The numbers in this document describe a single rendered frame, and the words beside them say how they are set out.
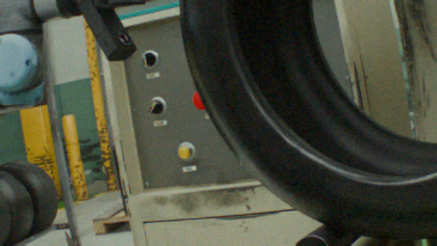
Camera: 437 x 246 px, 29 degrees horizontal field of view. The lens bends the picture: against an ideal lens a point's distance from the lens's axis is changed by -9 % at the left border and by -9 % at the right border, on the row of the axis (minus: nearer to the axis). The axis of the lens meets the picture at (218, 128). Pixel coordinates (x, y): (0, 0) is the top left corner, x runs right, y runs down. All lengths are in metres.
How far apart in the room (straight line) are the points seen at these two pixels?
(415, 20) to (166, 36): 0.72
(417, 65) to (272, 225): 0.59
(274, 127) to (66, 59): 10.17
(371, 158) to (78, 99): 9.91
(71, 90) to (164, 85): 9.23
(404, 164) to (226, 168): 0.70
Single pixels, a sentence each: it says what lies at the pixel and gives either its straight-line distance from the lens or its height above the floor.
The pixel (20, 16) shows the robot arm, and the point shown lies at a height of 1.25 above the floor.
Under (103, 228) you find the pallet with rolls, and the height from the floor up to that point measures 0.05.
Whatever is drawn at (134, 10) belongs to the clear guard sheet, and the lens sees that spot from 1.91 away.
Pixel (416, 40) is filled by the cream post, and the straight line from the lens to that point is 1.33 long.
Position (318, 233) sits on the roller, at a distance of 1.03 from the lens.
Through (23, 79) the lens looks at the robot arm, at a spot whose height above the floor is 1.16.
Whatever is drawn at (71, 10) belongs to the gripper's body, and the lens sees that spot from 1.25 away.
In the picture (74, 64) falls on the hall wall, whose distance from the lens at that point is 11.09.
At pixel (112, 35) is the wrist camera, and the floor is 1.19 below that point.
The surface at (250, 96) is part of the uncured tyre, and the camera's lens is 1.01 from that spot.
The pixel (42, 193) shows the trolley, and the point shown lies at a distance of 5.37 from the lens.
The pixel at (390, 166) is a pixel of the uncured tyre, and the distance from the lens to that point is 1.24.
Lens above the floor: 1.11
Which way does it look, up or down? 3 degrees down
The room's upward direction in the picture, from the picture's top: 9 degrees counter-clockwise
